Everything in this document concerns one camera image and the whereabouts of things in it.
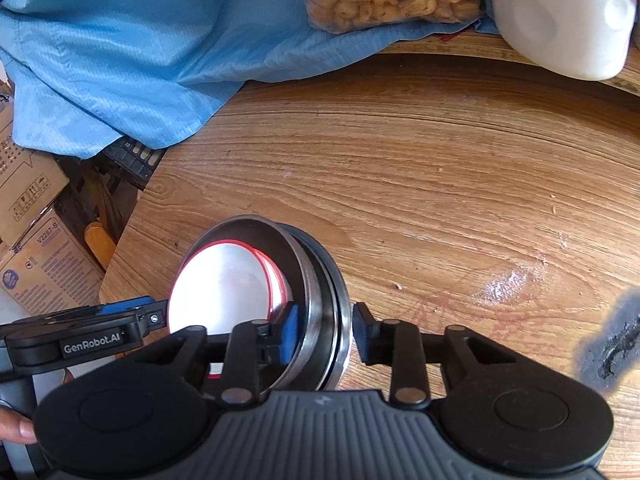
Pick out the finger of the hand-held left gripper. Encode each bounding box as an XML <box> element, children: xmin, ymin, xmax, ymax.
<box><xmin>136</xmin><ymin>300</ymin><xmax>170</xmax><ymax>336</ymax></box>
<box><xmin>100</xmin><ymin>296</ymin><xmax>153</xmax><ymax>313</ymax></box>

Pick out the printed cardboard box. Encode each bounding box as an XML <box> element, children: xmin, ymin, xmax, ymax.
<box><xmin>0</xmin><ymin>207</ymin><xmax>107</xmax><ymax>316</ymax></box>

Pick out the large steel plate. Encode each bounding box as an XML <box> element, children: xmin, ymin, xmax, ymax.
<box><xmin>300</xmin><ymin>232</ymin><xmax>352</xmax><ymax>391</ymax></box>

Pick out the white bottle with blue lid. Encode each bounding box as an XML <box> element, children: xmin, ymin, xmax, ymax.
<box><xmin>485</xmin><ymin>0</ymin><xmax>636</xmax><ymax>82</ymax></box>

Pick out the open cardboard box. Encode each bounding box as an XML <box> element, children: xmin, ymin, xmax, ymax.
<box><xmin>0</xmin><ymin>77</ymin><xmax>71</xmax><ymax>248</ymax></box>

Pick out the steel bowl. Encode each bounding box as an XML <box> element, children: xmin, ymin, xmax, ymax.
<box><xmin>177</xmin><ymin>215</ymin><xmax>323</xmax><ymax>393</ymax></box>

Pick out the person's left hand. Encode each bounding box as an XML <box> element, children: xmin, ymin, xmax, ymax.
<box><xmin>0</xmin><ymin>410</ymin><xmax>38</xmax><ymax>443</ymax></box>

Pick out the light blue cloth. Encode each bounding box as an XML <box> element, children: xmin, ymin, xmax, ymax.
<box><xmin>0</xmin><ymin>0</ymin><xmax>501</xmax><ymax>161</ymax></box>

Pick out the wooden desk shelf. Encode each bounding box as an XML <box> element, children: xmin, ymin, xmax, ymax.
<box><xmin>350</xmin><ymin>30</ymin><xmax>640</xmax><ymax>96</ymax></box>

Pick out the yellow wooden chair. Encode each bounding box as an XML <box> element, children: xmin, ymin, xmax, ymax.
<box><xmin>82</xmin><ymin>220</ymin><xmax>118</xmax><ymax>271</ymax></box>

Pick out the black plastic crate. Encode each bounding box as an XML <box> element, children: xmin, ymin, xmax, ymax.
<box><xmin>90</xmin><ymin>135</ymin><xmax>168</xmax><ymax>191</ymax></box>

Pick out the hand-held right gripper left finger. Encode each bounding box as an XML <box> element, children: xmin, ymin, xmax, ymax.
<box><xmin>130</xmin><ymin>305</ymin><xmax>301</xmax><ymax>405</ymax></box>

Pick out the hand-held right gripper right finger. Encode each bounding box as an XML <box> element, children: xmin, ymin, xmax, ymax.
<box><xmin>352</xmin><ymin>302</ymin><xmax>506</xmax><ymax>406</ymax></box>

